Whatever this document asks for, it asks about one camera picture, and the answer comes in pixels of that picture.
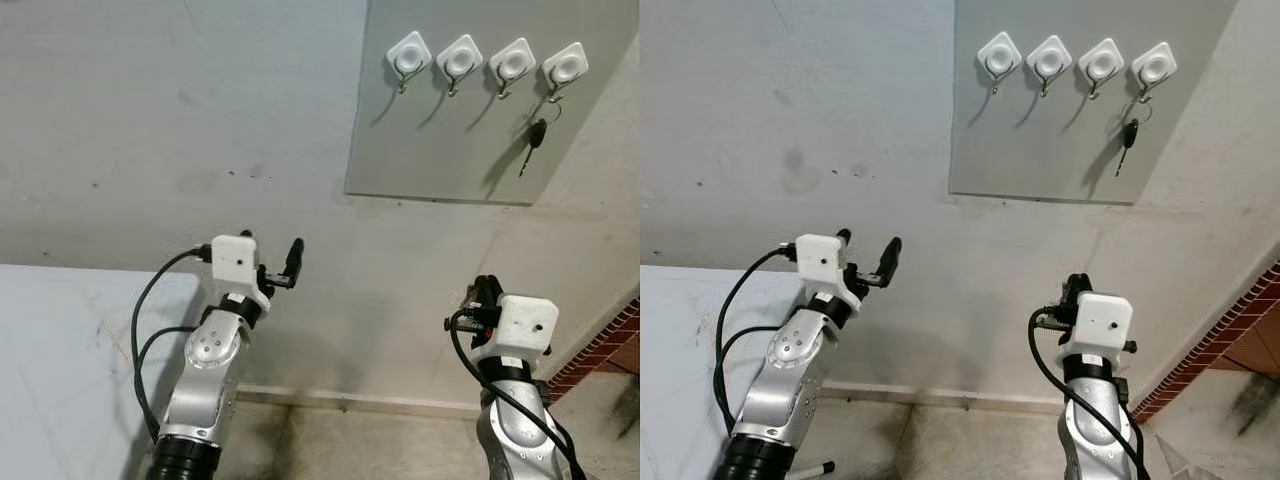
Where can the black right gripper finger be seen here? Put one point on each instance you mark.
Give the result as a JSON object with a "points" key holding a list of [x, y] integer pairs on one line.
{"points": [[480, 289], [1084, 287], [495, 291], [1069, 286]]}

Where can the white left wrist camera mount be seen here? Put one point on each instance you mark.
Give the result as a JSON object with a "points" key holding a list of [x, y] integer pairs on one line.
{"points": [[235, 262], [820, 262]]}

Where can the grey wall board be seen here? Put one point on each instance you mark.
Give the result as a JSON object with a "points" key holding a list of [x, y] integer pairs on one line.
{"points": [[440, 150], [1040, 150]]}

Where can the white adhesive wall hook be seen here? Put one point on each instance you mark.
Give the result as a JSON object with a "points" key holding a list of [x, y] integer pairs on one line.
{"points": [[1154, 65], [565, 66], [460, 58], [409, 55], [1049, 58], [512, 62], [999, 55], [1101, 62]]}

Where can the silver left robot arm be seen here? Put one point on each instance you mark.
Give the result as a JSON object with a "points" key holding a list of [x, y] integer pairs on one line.
{"points": [[790, 380], [205, 380]]}

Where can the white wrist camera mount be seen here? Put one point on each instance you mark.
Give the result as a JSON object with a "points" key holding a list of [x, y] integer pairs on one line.
{"points": [[1100, 325], [525, 325], [235, 262], [820, 262]]}

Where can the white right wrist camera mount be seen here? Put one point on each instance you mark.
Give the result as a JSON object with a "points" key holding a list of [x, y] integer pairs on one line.
{"points": [[1100, 325], [525, 325]]}

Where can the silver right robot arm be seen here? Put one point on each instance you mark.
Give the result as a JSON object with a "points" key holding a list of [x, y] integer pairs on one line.
{"points": [[1095, 440], [515, 440]]}

